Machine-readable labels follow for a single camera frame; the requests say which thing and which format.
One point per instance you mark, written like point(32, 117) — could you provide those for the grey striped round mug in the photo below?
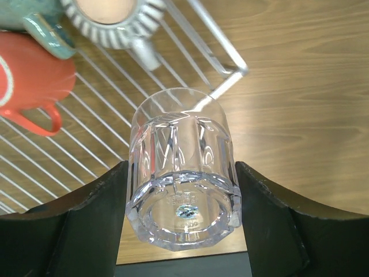
point(119, 25)

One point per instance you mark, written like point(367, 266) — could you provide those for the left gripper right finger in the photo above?
point(288, 234)

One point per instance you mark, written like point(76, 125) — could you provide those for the orange mug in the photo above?
point(33, 78)

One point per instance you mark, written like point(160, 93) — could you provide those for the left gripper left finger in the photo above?
point(77, 234)

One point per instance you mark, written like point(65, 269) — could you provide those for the silver wire dish rack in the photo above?
point(96, 115)

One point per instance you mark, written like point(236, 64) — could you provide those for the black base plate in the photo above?
point(222, 265)

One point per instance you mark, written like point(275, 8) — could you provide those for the clear faceted glass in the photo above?
point(182, 187)

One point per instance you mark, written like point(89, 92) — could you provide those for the teal ceramic mug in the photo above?
point(41, 20)

